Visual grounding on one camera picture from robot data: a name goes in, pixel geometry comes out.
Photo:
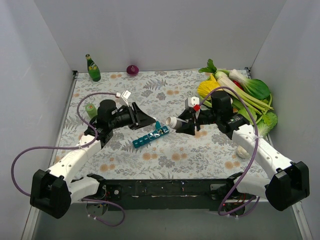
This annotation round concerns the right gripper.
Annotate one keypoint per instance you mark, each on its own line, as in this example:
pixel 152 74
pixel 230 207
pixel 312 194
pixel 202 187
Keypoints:
pixel 197 122

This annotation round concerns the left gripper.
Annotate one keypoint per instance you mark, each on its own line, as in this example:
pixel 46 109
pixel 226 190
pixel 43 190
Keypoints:
pixel 133 116

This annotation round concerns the white pill bottle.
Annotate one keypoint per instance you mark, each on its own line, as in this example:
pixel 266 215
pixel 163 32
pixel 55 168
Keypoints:
pixel 175 123

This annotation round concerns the teal pill organizer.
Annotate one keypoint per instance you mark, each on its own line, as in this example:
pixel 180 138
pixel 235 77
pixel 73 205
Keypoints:
pixel 159 131

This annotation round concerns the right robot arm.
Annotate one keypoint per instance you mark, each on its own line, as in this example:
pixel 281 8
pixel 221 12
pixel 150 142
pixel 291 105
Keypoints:
pixel 288 182

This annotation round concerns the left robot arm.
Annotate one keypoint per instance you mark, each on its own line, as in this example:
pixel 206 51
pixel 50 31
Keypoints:
pixel 54 190

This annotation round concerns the floral table mat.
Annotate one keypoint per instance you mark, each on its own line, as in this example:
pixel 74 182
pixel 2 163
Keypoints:
pixel 207 154

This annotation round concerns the yellow napa cabbage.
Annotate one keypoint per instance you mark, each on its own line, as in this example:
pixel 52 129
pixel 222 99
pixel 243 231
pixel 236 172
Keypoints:
pixel 206 86

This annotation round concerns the green can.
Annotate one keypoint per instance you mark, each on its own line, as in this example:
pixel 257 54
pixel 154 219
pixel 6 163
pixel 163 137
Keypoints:
pixel 91 110

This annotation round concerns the purple onion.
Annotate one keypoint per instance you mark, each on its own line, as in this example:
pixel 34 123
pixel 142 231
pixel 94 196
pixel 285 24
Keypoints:
pixel 132 70

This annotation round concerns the parsley leaf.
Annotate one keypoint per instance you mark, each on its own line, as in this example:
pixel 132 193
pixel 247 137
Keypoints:
pixel 210 67

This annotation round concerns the red pepper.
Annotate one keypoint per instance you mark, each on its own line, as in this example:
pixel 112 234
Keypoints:
pixel 238 84

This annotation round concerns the green glass bottle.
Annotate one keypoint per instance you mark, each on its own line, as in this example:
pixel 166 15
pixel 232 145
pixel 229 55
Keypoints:
pixel 92 69

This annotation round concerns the bok choy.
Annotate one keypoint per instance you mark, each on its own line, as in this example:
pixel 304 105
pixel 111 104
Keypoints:
pixel 254 87

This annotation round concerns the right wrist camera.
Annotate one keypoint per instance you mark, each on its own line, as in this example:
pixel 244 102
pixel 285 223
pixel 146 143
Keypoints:
pixel 191 102

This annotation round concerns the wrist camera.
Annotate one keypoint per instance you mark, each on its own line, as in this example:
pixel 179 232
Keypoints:
pixel 124 98
pixel 191 102

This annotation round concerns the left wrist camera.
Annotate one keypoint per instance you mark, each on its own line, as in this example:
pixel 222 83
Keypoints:
pixel 124 98

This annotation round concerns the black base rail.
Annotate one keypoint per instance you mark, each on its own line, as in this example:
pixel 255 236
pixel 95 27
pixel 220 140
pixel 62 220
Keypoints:
pixel 162 194

